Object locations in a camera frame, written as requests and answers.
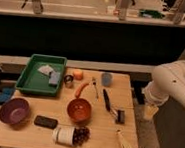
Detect orange carrot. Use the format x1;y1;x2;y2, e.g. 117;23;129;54
74;83;89;98

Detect green plastic tray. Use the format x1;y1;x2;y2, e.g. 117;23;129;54
15;54;67;97

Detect wooden table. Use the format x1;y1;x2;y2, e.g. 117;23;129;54
0;73;138;148

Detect dark grape bunch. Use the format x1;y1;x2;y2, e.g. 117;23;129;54
72;127;90;146

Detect white jar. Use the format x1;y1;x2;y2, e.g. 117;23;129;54
52;126;75;145

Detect blue-grey sponge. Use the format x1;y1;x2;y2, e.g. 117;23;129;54
49;71;60;86

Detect orange cup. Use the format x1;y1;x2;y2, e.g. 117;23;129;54
73;69;83;80

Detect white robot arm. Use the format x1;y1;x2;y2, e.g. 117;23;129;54
143;60;185;108

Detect blue box on floor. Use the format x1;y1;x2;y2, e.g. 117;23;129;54
0;87;15;104

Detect orange bowl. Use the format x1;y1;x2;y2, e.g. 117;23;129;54
67;98;92;123

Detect black rectangular case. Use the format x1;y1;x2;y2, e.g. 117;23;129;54
34;116;58;129

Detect blue cup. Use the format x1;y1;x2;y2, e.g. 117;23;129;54
101;72;113;87

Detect black handled brush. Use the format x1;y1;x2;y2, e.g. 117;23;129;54
103;90;125;124

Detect purple bowl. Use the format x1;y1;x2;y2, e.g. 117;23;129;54
0;98;30;125

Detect small metal can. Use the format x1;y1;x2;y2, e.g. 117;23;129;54
64;75;74;88

